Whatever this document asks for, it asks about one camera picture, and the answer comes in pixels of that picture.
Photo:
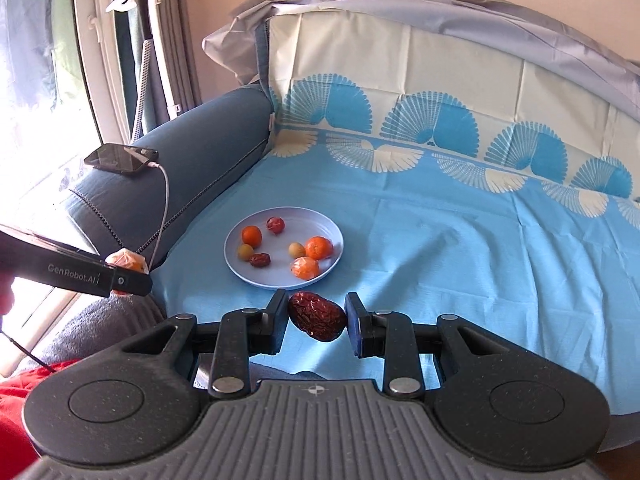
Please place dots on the white window frame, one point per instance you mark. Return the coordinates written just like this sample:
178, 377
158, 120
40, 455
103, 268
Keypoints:
100, 60

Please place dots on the plastic orange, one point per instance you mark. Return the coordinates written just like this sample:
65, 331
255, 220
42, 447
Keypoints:
305, 267
129, 262

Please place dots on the white garment steamer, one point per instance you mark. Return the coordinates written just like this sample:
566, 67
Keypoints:
145, 15

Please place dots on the light blue plate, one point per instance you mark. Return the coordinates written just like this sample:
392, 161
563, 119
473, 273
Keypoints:
280, 280

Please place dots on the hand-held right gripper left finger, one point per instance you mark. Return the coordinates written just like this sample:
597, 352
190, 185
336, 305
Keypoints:
277, 320

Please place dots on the small yellow fruit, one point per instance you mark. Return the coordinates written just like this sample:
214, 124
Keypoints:
297, 249
245, 251

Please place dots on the grey blanket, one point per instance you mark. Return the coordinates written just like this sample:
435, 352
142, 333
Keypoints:
100, 320

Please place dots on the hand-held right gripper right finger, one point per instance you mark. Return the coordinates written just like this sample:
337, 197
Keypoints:
356, 320

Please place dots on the dark curtain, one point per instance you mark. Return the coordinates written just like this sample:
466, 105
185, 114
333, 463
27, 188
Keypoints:
187, 50

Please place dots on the small red date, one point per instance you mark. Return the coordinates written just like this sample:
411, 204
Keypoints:
260, 260

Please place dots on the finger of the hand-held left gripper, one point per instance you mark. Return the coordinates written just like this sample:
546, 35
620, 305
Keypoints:
131, 282

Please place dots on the pale hanging cloth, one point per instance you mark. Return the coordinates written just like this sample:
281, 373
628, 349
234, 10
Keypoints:
30, 20

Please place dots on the small orange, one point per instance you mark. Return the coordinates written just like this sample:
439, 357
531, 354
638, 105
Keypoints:
318, 247
251, 235

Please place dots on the black smartphone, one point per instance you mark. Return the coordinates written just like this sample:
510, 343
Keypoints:
120, 157

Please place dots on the dark red date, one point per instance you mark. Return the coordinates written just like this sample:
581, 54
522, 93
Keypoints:
318, 316

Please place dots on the red cloth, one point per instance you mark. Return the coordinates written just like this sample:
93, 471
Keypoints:
20, 410

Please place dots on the small red fruit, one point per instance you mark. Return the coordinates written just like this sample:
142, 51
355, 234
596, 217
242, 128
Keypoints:
274, 224

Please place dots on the person's left hand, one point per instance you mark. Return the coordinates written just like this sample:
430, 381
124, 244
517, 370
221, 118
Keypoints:
5, 300

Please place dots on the grey cloth cover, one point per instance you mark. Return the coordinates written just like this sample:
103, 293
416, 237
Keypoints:
375, 0

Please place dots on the blue sofa armrest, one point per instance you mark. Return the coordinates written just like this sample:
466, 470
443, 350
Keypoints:
200, 135

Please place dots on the blue patterned sheet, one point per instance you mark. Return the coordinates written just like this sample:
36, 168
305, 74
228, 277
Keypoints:
425, 220

